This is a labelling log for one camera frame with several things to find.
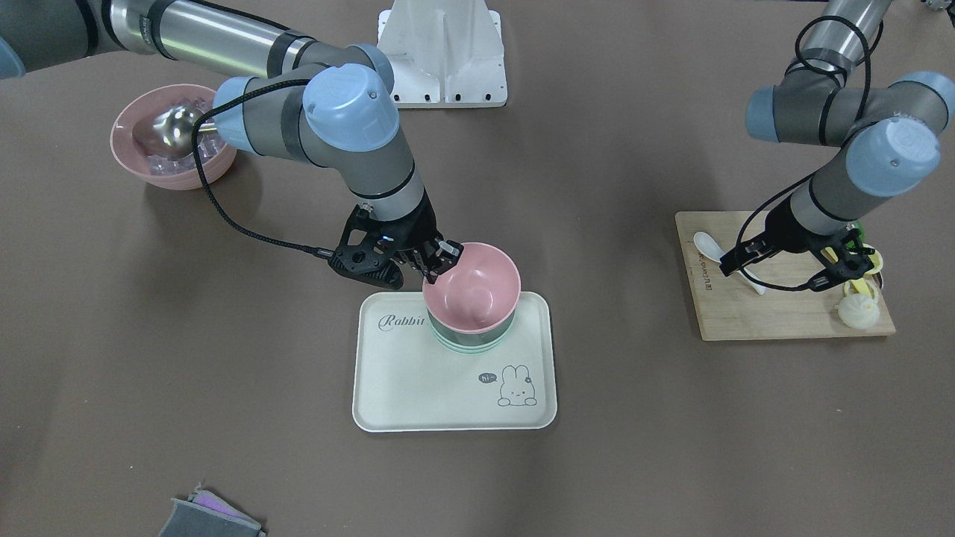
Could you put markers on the lemon slice near lime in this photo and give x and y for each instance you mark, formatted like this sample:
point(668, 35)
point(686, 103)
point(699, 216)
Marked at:
point(875, 259)

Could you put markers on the white ceramic spoon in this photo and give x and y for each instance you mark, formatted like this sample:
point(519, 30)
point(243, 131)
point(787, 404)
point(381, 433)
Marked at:
point(707, 246)

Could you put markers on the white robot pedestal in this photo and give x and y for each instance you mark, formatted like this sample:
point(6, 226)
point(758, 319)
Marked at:
point(444, 54)

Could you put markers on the metal ice scoop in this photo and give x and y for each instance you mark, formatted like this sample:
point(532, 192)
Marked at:
point(170, 133)

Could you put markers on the large pink bowl with ice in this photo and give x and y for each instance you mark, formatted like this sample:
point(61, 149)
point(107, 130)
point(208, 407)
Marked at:
point(215, 155)

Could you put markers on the yellow plastic knife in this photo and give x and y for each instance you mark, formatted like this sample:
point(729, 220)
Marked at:
point(860, 286)

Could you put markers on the grey folded cloth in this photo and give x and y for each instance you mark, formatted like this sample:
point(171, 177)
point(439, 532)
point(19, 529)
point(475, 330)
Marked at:
point(204, 513)

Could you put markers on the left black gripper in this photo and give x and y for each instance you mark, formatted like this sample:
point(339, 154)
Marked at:
point(796, 233)

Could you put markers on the green lime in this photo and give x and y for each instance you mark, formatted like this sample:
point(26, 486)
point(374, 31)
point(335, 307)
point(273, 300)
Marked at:
point(860, 229)

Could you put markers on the cream rabbit tray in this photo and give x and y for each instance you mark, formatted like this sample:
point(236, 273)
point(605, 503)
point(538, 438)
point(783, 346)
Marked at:
point(407, 380)

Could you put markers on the green stacked bowls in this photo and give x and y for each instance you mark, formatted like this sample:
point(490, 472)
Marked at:
point(470, 343)

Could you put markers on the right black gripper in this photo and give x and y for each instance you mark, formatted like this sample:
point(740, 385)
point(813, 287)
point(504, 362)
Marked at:
point(415, 229)

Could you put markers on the bamboo cutting board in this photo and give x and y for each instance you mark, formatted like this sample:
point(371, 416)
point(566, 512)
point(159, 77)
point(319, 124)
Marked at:
point(728, 309)

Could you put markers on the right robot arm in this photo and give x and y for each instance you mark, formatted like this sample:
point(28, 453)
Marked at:
point(287, 95)

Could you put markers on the small pink bowl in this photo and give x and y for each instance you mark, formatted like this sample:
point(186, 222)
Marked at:
point(479, 294)

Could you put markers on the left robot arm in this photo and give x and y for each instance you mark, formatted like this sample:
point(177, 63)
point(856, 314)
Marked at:
point(887, 141)

